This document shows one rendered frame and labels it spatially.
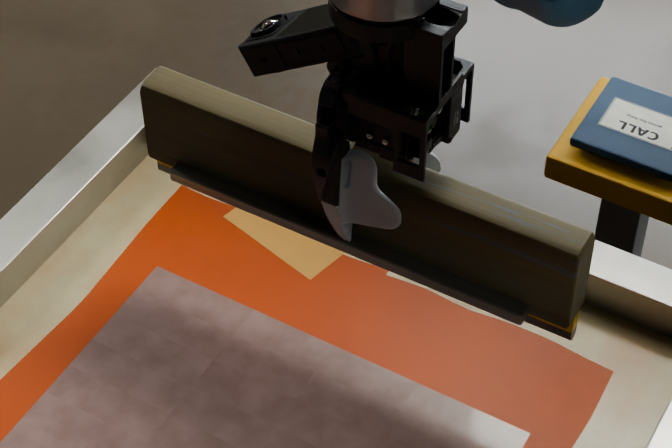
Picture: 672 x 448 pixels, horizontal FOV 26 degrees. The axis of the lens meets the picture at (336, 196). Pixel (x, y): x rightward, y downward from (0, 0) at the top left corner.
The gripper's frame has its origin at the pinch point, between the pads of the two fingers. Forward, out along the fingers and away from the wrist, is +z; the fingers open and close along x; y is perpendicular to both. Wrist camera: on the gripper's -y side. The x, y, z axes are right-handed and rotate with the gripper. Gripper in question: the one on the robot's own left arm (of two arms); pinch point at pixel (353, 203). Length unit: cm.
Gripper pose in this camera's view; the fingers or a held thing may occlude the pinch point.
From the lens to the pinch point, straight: 106.8
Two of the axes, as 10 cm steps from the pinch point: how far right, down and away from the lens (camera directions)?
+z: 0.0, 7.1, 7.1
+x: 5.0, -6.1, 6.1
